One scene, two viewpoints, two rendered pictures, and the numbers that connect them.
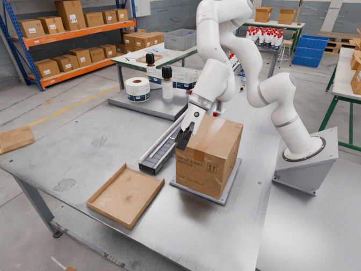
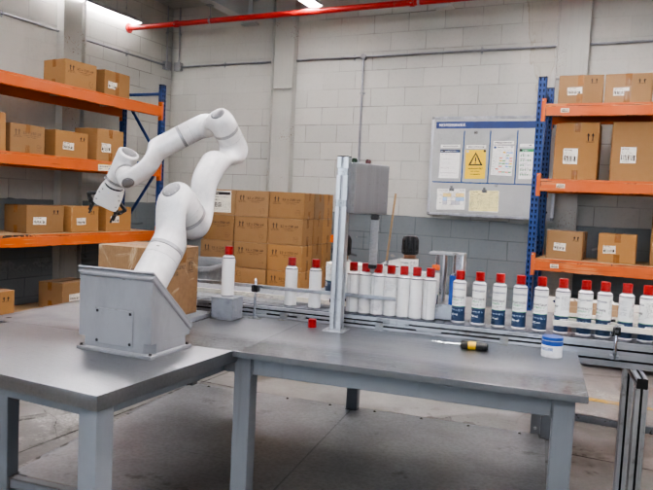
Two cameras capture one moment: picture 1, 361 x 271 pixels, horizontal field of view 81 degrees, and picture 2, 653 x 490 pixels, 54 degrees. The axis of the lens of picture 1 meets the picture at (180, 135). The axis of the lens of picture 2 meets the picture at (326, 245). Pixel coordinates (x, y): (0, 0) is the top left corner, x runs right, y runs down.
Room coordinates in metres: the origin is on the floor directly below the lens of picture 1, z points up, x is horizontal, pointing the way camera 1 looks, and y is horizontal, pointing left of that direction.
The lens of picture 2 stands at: (1.15, -2.78, 1.33)
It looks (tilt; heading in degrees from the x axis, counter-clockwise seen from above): 4 degrees down; 82
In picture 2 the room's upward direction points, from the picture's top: 3 degrees clockwise
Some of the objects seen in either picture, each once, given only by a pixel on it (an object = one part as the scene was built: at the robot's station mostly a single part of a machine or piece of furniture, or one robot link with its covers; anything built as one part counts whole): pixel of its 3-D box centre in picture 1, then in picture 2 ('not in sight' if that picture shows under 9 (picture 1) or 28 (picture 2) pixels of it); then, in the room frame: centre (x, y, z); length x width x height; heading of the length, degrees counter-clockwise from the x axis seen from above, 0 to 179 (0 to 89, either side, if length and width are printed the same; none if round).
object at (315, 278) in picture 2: not in sight; (315, 283); (1.50, -0.13, 0.98); 0.05 x 0.05 x 0.20
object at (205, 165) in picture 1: (209, 154); (149, 278); (0.83, -0.15, 0.99); 0.30 x 0.24 x 0.27; 153
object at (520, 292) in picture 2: not in sight; (519, 301); (2.23, -0.50, 0.98); 0.05 x 0.05 x 0.20
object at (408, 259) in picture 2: (151, 68); (409, 264); (2.01, 0.28, 1.04); 0.09 x 0.09 x 0.29
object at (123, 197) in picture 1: (127, 191); not in sight; (0.69, 0.27, 0.85); 0.30 x 0.26 x 0.04; 153
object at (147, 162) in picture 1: (201, 105); (336, 315); (1.59, -0.18, 0.86); 1.65 x 0.08 x 0.04; 153
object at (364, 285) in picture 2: not in sight; (364, 288); (1.69, -0.23, 0.98); 0.05 x 0.05 x 0.20
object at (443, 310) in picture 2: not in sight; (445, 285); (2.01, -0.28, 1.01); 0.14 x 0.13 x 0.26; 153
